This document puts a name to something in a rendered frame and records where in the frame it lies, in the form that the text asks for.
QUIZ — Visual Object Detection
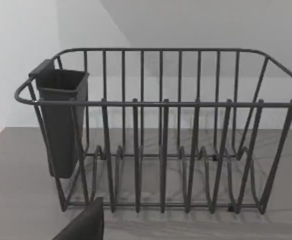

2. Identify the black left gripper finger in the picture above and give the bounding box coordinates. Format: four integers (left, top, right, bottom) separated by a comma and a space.
52, 196, 104, 240

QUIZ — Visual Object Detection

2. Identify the dark grey cutlery holder cup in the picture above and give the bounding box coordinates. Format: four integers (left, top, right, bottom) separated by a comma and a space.
28, 59, 89, 179

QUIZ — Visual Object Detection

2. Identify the dark grey wire dish rack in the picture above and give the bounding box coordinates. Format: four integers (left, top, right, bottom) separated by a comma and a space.
14, 47, 292, 215

